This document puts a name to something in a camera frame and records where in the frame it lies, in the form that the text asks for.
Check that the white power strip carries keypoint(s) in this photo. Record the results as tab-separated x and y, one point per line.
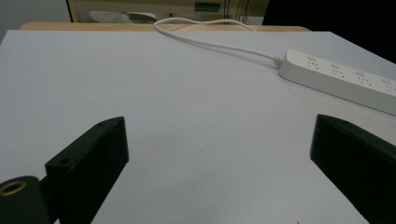
339	79

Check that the beige cabinet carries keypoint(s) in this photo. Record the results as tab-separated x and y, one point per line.
149	6

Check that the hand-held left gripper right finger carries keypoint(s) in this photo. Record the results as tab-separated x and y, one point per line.
358	161

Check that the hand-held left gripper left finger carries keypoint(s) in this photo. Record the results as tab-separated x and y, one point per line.
90	165

